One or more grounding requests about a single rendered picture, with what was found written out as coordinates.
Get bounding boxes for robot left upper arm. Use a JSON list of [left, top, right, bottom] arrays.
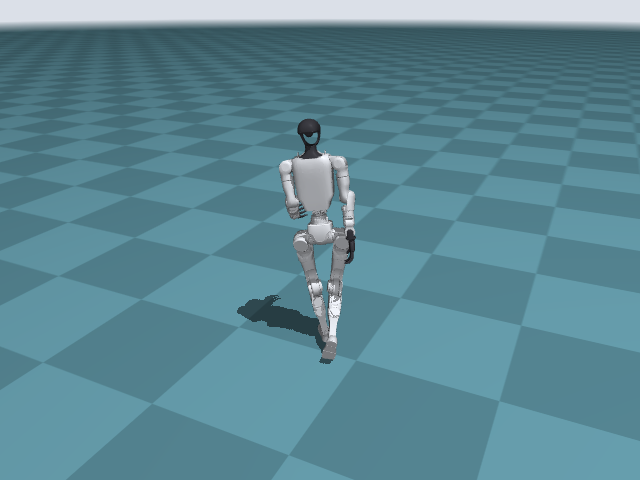
[[279, 159, 300, 208]]

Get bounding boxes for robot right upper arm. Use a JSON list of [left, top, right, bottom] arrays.
[[329, 156, 351, 204]]

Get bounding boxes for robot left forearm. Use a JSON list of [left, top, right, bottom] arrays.
[[285, 198, 300, 220]]

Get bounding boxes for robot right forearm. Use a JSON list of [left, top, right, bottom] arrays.
[[341, 191, 355, 237]]

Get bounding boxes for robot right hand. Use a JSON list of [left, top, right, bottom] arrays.
[[344, 229, 356, 264]]

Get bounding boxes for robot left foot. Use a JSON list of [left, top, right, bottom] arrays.
[[318, 324, 329, 342]]

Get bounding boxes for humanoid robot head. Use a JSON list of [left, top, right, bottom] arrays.
[[297, 119, 322, 159]]

